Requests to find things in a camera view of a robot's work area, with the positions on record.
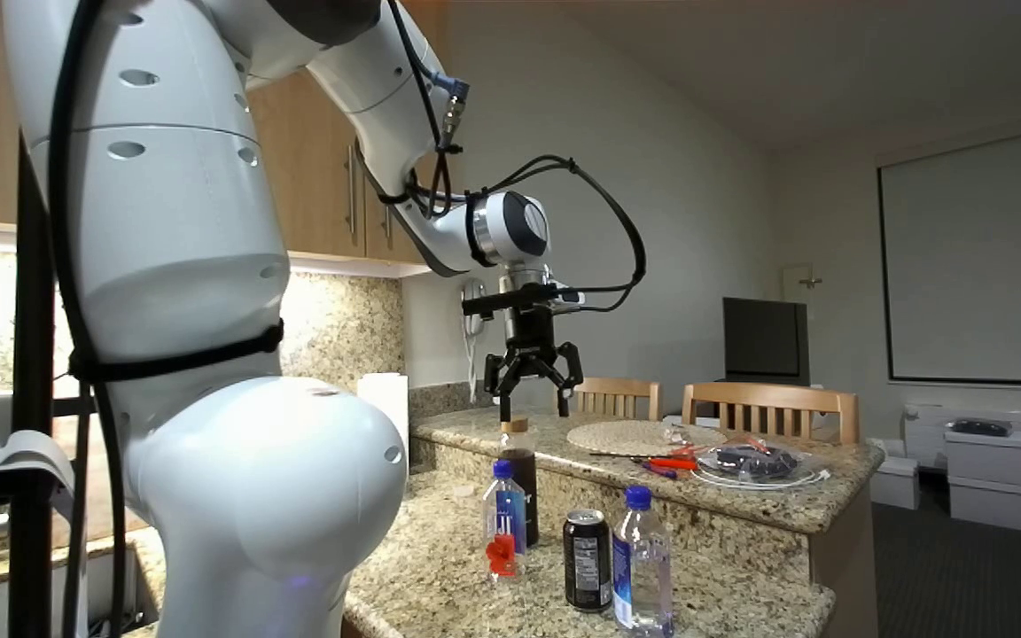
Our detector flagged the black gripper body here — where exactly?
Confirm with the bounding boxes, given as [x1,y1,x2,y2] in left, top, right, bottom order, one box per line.
[459,284,580,375]

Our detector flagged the clear bottle with red label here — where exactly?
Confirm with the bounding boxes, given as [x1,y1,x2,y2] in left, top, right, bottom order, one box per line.
[485,457,524,581]

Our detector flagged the black soda can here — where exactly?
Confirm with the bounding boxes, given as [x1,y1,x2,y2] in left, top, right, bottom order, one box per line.
[562,511,608,610]

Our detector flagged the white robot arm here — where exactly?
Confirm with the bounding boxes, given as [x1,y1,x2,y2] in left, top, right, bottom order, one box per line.
[4,0,562,638]

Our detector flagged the dark bottle with wooden cap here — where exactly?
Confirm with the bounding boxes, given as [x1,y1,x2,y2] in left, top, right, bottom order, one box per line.
[498,419,537,547]

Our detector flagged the clear bottle with blue label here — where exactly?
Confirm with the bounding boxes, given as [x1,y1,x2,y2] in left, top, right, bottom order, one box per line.
[614,486,672,638]

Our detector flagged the wooden chair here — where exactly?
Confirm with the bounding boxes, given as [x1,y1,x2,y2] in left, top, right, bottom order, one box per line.
[573,375,658,422]
[679,382,860,444]

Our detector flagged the round woven placemat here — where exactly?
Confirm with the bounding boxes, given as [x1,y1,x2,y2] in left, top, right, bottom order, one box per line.
[566,422,692,457]

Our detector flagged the black monitor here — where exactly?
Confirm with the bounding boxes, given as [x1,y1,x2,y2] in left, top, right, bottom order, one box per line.
[724,296,808,385]

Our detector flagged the white projector screen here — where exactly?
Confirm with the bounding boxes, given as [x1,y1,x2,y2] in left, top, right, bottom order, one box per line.
[875,135,1021,385]

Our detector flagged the white storage boxes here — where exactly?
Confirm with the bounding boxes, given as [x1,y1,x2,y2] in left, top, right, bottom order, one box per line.
[873,402,1021,530]

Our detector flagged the black vertical pole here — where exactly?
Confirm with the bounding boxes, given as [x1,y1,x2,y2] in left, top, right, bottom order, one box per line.
[7,157,52,638]

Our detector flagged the red handled tool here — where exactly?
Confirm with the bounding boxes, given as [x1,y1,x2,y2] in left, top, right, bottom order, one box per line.
[638,454,699,478]

